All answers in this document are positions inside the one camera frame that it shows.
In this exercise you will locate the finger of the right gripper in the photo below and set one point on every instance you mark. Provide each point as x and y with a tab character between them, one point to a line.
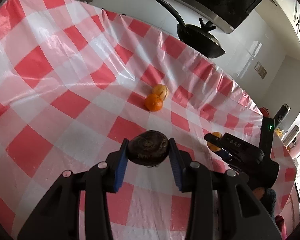
217	143

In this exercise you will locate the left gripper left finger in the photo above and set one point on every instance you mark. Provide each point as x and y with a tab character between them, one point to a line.
56	216

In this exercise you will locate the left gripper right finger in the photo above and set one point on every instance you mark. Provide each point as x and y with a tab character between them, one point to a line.
222	204

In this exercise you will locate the yellow striped melon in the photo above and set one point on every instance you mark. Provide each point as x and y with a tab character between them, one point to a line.
161	91
211	146

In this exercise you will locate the dark wrinkled fruit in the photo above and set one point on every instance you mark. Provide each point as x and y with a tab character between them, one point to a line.
148	149

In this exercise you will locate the medium orange mandarin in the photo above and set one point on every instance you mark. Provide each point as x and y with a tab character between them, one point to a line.
153	103

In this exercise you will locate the person right hand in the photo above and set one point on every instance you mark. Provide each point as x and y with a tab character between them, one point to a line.
267	197

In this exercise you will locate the black thermos bottle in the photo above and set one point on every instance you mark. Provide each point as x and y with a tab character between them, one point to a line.
280	115

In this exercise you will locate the black frying pan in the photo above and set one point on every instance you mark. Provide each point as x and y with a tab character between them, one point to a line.
199	38

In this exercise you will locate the red white checkered tablecloth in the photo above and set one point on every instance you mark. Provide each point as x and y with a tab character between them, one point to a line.
73	84

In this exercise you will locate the wall power socket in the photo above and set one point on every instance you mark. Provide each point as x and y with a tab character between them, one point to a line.
261	71

